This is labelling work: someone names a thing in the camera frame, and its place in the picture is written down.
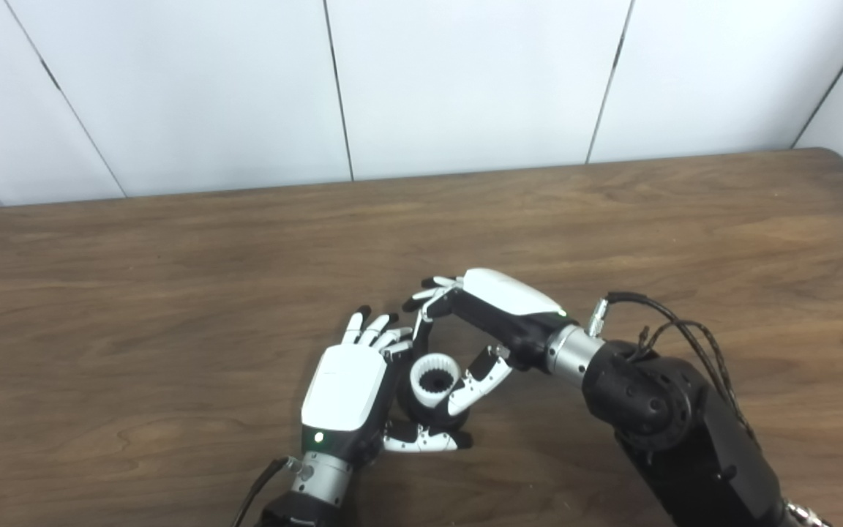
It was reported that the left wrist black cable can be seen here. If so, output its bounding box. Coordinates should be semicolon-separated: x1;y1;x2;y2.
231;455;298;527

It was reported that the white plastic ring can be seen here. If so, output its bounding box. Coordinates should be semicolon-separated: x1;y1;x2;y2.
410;353;462;409

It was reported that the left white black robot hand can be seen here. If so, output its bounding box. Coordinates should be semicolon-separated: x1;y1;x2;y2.
300;305;473;469

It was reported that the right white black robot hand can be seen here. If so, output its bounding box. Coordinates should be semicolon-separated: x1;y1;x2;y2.
402;268;569;418

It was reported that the round black plastic part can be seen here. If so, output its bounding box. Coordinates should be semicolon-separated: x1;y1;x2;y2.
396;351;471;434

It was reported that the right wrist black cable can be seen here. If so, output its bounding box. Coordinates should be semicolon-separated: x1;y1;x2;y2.
586;291;760;449

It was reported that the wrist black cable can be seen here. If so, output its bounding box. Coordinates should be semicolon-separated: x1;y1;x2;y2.
231;455;298;527
586;291;760;449

